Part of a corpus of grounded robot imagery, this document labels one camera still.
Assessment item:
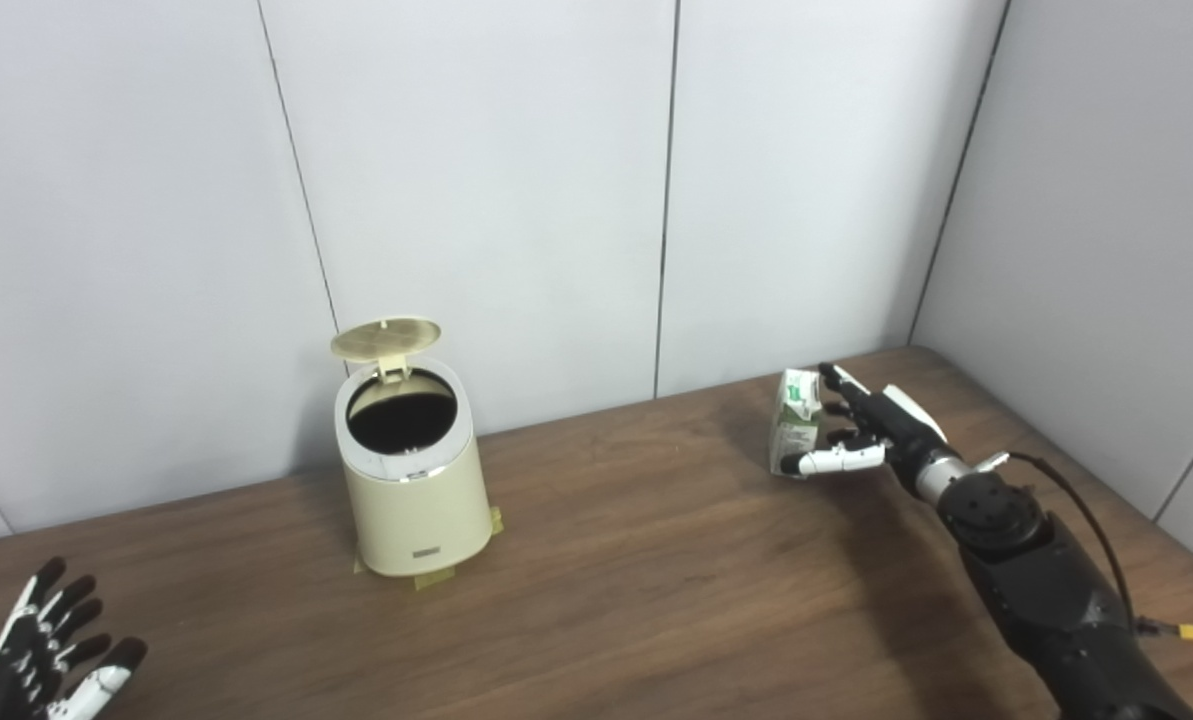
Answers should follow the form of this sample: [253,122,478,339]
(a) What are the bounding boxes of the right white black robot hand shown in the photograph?
[780,362,962,496]

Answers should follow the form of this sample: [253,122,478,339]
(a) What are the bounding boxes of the white green milk carton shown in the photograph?
[768,368,823,478]

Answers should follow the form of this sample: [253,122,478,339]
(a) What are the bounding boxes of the cream-colored cylindrical bin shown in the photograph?
[333,357,494,578]

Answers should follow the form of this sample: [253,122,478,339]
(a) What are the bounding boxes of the cream round bin lid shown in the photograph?
[330,317,442,384]

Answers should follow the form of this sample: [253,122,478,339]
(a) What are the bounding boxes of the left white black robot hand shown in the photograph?
[0,556,148,720]

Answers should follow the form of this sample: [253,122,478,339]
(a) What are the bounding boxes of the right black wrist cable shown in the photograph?
[976,450,1157,636]

